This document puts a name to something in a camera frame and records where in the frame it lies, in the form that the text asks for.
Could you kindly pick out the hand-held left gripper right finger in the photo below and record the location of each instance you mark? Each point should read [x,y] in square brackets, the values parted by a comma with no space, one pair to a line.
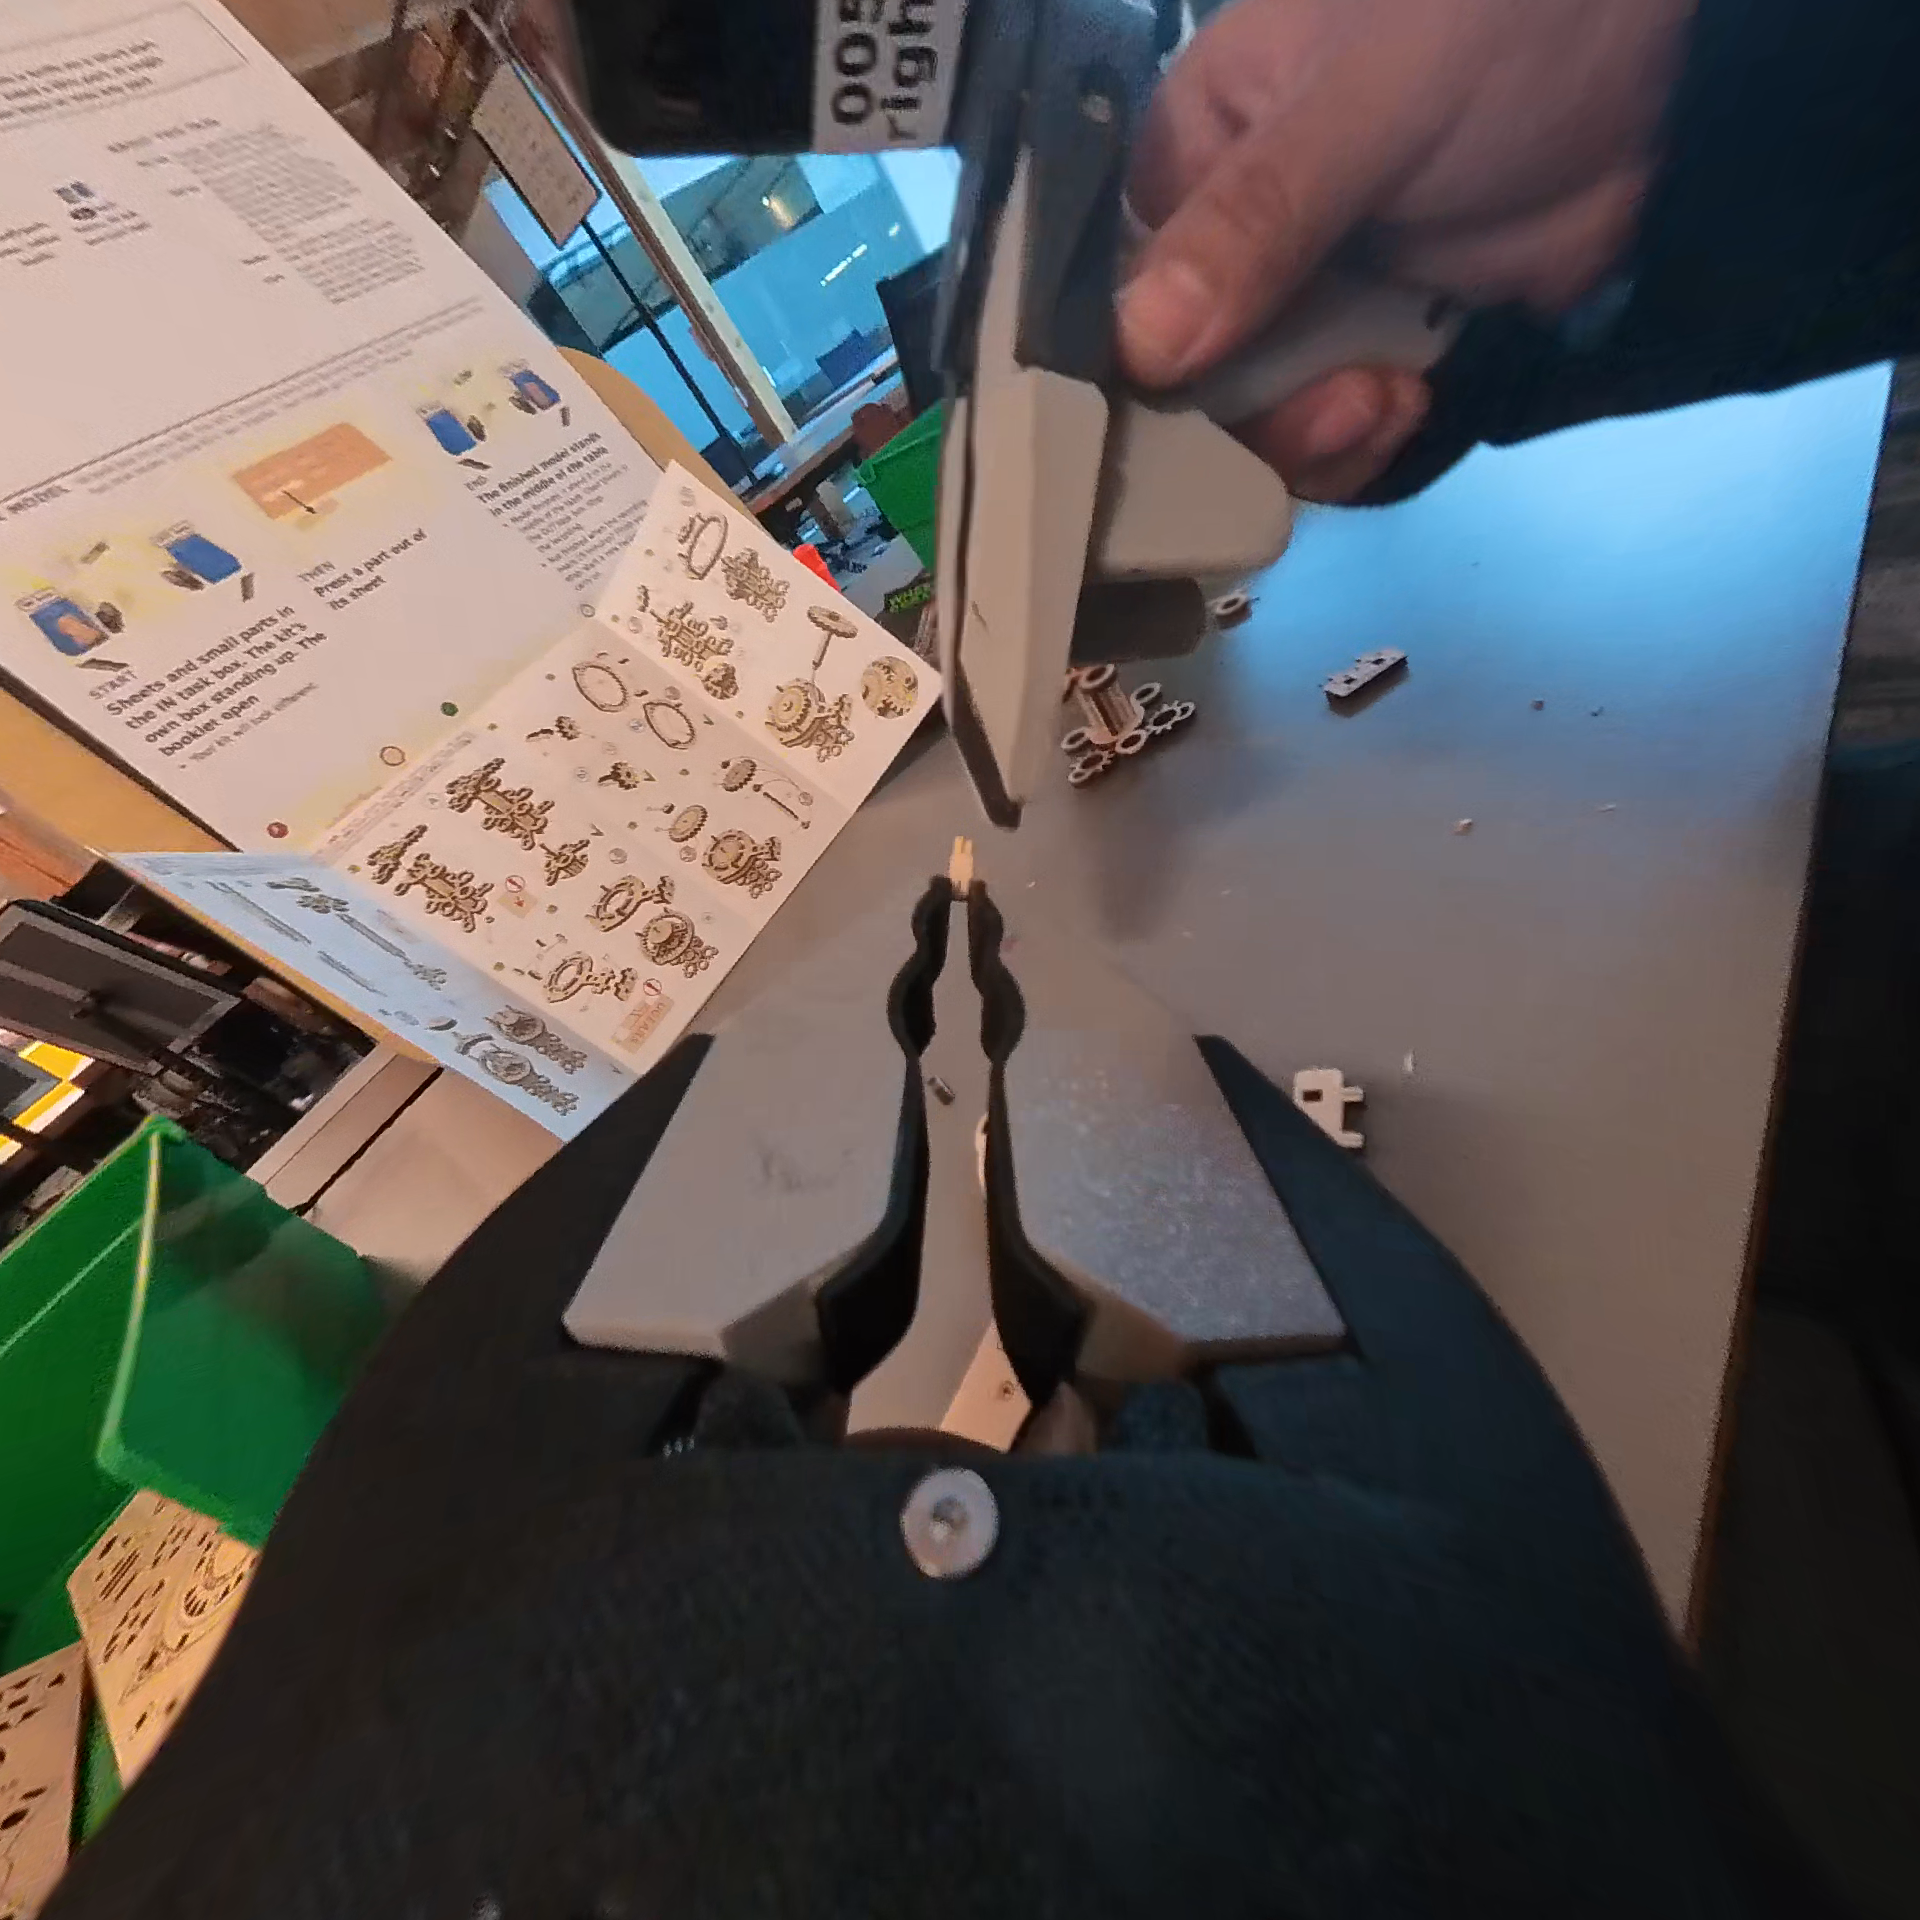
[1171,1201]

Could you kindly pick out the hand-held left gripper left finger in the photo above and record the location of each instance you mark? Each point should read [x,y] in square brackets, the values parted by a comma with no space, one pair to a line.
[720,1201]

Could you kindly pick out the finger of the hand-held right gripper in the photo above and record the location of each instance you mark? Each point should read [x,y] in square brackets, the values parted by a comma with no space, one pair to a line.
[1035,601]
[954,601]

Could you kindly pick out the tiny pale wooden peg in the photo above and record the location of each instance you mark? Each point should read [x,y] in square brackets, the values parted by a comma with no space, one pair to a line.
[964,863]

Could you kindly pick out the person's right forearm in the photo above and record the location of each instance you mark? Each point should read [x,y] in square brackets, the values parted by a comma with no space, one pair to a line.
[1801,180]

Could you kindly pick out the laser-cut wooden parts sheet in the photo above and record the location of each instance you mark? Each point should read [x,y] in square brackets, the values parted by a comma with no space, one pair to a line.
[158,1621]
[39,1770]

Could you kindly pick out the person's right hand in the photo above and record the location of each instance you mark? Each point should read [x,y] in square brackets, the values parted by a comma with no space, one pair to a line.
[1425,135]

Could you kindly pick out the green plastic bin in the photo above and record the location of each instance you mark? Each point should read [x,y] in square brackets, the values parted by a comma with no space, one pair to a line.
[900,494]
[180,1351]

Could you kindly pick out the wooden gear assembly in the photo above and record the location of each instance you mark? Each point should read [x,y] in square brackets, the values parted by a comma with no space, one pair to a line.
[1118,722]

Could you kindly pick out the pale notched wooden part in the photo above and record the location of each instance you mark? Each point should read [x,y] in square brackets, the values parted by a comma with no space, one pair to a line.
[1328,1105]

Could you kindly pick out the folded assembly booklet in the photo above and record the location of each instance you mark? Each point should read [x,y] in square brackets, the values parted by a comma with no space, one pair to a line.
[675,780]

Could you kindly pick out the small dark wooden bar part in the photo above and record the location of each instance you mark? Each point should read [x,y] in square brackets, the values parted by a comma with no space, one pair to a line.
[1369,672]

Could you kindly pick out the white hanging label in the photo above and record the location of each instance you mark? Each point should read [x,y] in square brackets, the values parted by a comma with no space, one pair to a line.
[537,159]

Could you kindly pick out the dark equipment rack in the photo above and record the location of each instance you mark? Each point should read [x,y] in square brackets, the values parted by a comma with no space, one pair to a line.
[121,990]

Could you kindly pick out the white instruction sheet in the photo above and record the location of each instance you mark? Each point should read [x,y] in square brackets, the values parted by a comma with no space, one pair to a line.
[301,301]

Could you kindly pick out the light wooden post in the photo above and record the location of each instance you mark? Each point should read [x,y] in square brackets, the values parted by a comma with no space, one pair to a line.
[720,301]

